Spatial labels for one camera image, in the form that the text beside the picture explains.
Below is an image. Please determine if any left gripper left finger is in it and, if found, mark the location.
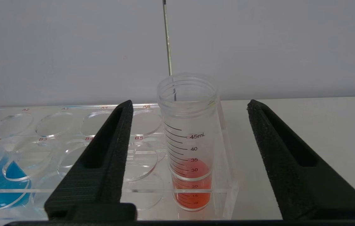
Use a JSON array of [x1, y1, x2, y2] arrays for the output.
[[44, 100, 138, 221]]

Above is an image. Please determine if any clear acrylic test tube rack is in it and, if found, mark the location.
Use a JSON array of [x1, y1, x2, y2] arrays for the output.
[[0, 102, 239, 221]]

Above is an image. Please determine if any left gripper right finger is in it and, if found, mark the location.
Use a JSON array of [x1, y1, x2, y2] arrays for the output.
[[247, 99, 355, 221]]

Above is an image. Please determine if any orange pigment test tube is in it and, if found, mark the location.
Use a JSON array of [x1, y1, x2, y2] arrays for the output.
[[157, 73, 220, 212]]

